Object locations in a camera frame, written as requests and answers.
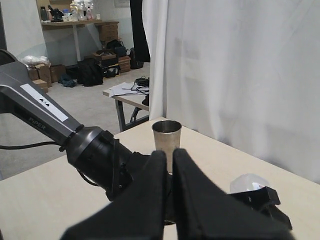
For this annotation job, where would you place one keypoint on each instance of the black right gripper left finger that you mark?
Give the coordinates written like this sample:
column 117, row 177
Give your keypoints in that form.
column 137, row 214

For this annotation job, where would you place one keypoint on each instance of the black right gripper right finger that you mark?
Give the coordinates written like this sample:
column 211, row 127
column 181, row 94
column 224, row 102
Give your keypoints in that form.
column 205, row 212

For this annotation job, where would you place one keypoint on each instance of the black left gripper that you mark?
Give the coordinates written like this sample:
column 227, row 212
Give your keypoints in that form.
column 264, row 200

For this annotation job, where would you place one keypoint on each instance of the clear plastic measuring container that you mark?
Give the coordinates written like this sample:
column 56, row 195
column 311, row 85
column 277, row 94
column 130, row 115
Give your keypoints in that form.
column 248, row 182

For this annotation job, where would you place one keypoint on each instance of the stainless steel cup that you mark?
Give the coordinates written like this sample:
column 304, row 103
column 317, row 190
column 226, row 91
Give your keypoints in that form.
column 167, row 138

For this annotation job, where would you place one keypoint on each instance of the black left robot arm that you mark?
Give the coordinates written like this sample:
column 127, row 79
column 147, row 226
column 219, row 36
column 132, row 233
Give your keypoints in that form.
column 92, row 151

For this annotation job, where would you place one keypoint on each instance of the wooden side table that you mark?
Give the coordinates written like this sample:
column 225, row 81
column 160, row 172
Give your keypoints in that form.
column 140, row 112

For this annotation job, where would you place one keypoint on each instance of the white papers on table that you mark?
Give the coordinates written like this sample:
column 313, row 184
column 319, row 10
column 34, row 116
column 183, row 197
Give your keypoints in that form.
column 121, row 90

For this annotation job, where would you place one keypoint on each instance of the black backpack on floor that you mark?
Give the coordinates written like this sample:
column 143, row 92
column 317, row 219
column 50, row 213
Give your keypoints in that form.
column 89, row 73

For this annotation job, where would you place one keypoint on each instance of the cardboard boxes pile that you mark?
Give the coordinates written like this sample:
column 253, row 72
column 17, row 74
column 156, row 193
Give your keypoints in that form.
column 112, row 58

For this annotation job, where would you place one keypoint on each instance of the black hanging cloth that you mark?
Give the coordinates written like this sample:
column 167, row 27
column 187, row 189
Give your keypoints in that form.
column 140, row 44

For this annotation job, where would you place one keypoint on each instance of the white backdrop curtain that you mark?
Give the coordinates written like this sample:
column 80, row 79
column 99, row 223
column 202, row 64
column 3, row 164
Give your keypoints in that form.
column 243, row 72

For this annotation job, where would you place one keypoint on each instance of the wooden shelf with items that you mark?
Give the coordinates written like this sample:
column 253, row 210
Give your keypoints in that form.
column 63, row 14

